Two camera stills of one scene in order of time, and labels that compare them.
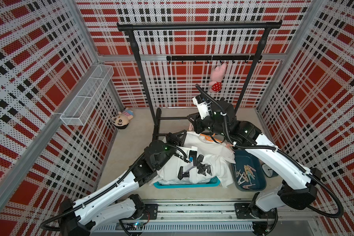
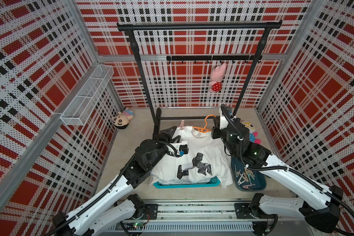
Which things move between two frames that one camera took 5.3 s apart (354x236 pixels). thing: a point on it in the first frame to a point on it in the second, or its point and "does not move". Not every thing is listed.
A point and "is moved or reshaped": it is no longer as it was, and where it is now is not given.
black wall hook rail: [248, 58] does not move
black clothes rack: [265, 26] does not move
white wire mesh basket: [78, 112] does not move
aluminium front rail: [210, 216] does not move
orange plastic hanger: [207, 138] is moved or reshaped
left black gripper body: [171, 140] to [165, 137]
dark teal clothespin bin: [248, 172] does not move
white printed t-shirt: [203, 159] does not move
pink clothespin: [191, 127] to [182, 126]
